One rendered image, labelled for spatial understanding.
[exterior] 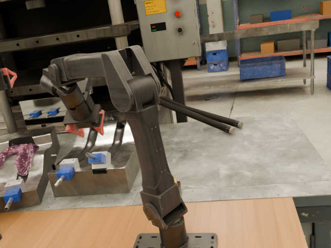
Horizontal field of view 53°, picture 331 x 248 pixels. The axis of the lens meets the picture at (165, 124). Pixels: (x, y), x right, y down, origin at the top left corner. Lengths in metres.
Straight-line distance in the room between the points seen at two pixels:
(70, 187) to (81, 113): 0.30
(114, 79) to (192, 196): 0.48
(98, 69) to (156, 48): 1.07
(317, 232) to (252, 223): 0.30
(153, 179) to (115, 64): 0.26
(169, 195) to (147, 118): 0.19
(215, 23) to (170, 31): 5.59
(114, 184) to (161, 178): 0.37
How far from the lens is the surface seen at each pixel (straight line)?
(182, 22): 1.78
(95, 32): 1.80
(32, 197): 1.17
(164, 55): 1.80
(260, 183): 1.06
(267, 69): 4.73
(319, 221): 1.13
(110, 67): 0.68
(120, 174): 1.06
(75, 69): 0.82
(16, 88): 2.06
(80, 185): 1.13
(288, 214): 0.93
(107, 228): 0.96
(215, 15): 7.34
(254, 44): 7.63
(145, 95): 0.69
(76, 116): 0.95
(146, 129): 0.70
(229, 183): 1.06
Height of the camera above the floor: 1.34
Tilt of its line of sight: 19 degrees down
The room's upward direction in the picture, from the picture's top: 9 degrees counter-clockwise
